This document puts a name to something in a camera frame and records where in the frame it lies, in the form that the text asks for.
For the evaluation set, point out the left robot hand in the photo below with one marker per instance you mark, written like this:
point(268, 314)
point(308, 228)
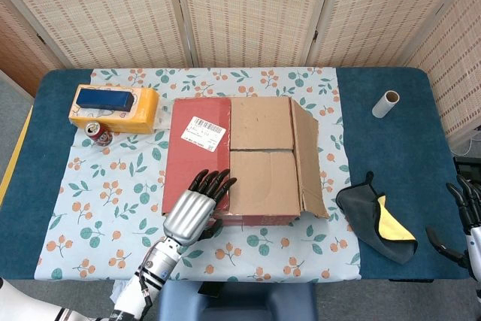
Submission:
point(189, 214)

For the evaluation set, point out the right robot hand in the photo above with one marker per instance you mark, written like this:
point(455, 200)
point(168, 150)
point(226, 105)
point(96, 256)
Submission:
point(472, 238)

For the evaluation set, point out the red cardboard shipping box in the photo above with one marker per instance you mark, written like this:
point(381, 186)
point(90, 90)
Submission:
point(263, 185)

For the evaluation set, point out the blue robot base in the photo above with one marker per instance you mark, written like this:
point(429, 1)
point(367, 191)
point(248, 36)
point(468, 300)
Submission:
point(244, 304)

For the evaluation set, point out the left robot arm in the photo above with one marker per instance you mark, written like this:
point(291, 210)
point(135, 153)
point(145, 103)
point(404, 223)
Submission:
point(150, 272)

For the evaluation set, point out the dark blue rectangular box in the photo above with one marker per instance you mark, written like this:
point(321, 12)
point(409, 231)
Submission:
point(103, 100)

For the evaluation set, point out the black equipment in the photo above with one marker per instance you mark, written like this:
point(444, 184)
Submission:
point(467, 167)

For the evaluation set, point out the floral fruit print tablecloth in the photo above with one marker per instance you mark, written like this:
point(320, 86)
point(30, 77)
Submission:
point(112, 223)

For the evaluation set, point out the yellow tissue pack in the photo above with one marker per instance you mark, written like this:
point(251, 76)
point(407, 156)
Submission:
point(144, 110)

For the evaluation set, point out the grey and yellow cloth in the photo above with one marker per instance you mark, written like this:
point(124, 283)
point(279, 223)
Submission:
point(360, 208)

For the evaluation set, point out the red cartoon drink can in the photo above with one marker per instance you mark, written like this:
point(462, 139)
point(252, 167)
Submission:
point(99, 136)

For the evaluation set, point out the white cardboard tube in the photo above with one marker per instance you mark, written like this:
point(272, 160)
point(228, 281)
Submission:
point(384, 106)

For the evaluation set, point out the woven bamboo folding screen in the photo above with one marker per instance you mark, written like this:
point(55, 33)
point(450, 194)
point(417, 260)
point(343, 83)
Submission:
point(244, 13)

